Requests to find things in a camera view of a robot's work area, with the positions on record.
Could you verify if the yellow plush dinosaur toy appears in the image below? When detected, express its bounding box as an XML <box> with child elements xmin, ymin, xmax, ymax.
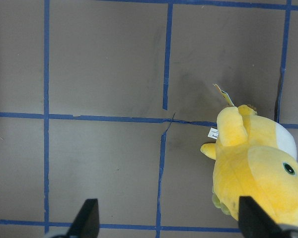
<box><xmin>200</xmin><ymin>91</ymin><xmax>298</xmax><ymax>226</ymax></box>

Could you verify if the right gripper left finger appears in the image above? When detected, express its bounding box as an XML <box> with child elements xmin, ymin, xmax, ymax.
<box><xmin>67</xmin><ymin>198</ymin><xmax>100</xmax><ymax>238</ymax></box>

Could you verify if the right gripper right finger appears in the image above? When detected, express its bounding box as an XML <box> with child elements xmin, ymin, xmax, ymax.
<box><xmin>238</xmin><ymin>196</ymin><xmax>284</xmax><ymax>238</ymax></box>

